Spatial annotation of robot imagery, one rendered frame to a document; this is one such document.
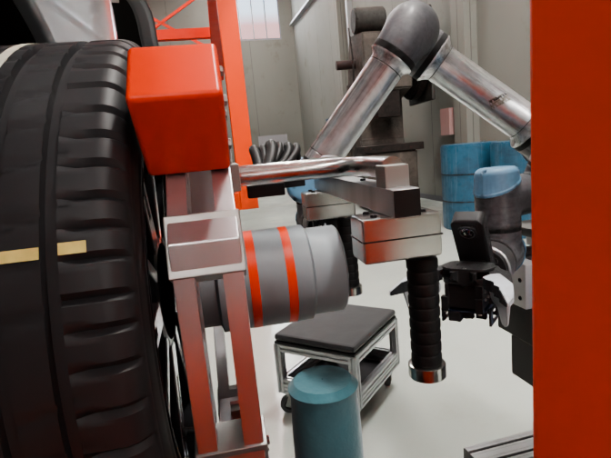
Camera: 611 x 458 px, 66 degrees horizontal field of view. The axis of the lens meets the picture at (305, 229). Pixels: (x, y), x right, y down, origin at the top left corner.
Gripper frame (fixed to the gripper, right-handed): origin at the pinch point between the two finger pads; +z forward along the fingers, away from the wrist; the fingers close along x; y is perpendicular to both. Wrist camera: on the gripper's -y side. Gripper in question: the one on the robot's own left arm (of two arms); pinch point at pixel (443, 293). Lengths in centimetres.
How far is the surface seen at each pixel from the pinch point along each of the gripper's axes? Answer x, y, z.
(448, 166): 140, 10, -436
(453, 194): 136, 38, -434
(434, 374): -0.9, 7.5, 7.1
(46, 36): 56, -41, 14
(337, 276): 13.3, -2.2, 3.4
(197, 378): 11.6, -0.7, 30.7
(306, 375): 14.9, 9.2, 10.5
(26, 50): 30, -32, 31
